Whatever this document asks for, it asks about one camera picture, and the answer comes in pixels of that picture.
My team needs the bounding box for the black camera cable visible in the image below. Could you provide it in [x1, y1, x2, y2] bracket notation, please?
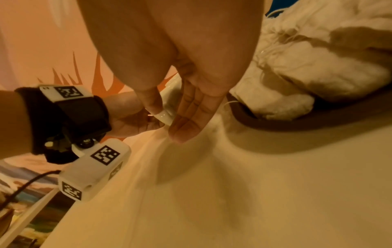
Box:
[0, 169, 62, 210]

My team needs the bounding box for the person's left hand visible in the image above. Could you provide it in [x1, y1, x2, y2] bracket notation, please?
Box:
[102, 90, 167, 140]

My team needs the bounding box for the person's left forearm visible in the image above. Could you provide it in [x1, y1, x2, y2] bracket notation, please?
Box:
[0, 89, 33, 162]

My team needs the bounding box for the black marker wristband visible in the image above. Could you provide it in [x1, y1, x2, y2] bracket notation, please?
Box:
[14, 84, 114, 165]

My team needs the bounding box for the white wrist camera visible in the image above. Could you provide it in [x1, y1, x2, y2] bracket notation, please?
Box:
[57, 137, 133, 202]

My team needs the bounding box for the person's right hand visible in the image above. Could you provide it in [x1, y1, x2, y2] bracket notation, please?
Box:
[76, 0, 266, 145]

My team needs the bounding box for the row of tea bags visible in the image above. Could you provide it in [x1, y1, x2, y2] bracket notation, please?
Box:
[229, 0, 392, 121]

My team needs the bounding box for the dark brown tray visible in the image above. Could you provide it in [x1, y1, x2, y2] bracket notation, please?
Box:
[223, 86, 392, 132]

